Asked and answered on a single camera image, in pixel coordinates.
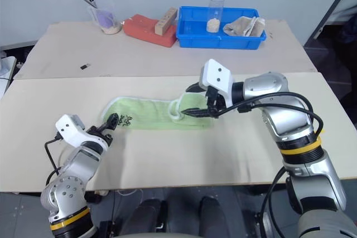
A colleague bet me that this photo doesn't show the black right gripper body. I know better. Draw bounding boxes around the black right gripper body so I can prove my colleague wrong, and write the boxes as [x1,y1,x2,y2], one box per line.
[205,85,227,119]

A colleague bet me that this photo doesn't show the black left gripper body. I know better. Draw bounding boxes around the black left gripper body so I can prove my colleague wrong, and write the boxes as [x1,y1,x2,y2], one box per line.
[86,124,114,145]

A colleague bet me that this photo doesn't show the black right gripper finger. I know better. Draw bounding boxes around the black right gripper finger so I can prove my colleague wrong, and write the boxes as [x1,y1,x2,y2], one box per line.
[185,81,208,93]
[182,107,210,118]

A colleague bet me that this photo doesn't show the light green towel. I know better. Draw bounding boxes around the light green towel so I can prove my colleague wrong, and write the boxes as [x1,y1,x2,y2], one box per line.
[100,92,216,131]

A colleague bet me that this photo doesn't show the blue plastic bin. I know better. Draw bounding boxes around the blue plastic bin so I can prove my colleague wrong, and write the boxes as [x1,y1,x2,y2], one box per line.
[176,5,267,50]

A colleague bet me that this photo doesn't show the clear tube with grains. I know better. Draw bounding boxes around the clear tube with grains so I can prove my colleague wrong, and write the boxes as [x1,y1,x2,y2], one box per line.
[206,0,225,34]

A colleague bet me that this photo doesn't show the wooden block with holes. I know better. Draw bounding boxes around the wooden block with holes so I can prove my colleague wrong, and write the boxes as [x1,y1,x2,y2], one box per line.
[154,7,179,37]

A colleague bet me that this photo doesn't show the beige crumpled cloth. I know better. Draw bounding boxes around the beige crumpled cloth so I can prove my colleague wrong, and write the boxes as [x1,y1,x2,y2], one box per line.
[223,15,266,38]

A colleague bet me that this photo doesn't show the red brick-shaped block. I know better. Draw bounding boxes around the red brick-shaped block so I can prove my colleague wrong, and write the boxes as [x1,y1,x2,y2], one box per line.
[123,13,178,48]

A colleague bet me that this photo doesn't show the clear beaker with grains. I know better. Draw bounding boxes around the clear beaker with grains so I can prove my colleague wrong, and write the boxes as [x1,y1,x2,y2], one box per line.
[87,0,124,36]

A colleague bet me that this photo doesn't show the dark rounded shape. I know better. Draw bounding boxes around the dark rounded shape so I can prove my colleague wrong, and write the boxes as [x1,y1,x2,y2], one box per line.
[128,198,166,235]

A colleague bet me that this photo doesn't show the purple scoop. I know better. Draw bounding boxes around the purple scoop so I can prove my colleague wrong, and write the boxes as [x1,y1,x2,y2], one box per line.
[95,8,115,28]

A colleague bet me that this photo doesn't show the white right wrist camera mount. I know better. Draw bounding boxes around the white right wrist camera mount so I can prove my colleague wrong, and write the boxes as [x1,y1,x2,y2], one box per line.
[199,59,235,108]

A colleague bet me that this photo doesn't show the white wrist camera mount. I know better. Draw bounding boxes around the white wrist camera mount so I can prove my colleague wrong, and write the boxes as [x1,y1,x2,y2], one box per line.
[199,59,235,108]
[54,114,107,149]

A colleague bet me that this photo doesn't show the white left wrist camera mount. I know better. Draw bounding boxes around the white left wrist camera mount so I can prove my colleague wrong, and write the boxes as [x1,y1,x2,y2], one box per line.
[54,114,107,149]

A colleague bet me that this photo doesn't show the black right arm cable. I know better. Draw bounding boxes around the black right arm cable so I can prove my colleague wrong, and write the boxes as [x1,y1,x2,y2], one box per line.
[216,91,326,140]

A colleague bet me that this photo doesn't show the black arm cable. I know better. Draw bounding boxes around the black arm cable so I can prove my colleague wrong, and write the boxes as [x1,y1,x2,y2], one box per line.
[44,134,62,172]
[216,91,326,140]

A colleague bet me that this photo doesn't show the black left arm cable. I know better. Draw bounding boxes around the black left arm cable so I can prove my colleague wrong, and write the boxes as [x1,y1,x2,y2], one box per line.
[44,134,62,172]

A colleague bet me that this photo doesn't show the white cable under table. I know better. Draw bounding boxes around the white cable under table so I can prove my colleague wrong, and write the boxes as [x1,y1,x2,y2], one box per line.
[116,188,142,197]

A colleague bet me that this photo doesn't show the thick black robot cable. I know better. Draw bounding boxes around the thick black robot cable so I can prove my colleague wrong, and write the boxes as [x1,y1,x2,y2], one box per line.
[261,165,288,238]

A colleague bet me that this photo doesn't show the grey door frame post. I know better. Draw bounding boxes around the grey door frame post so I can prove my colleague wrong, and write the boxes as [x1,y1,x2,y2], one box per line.
[303,0,357,47]

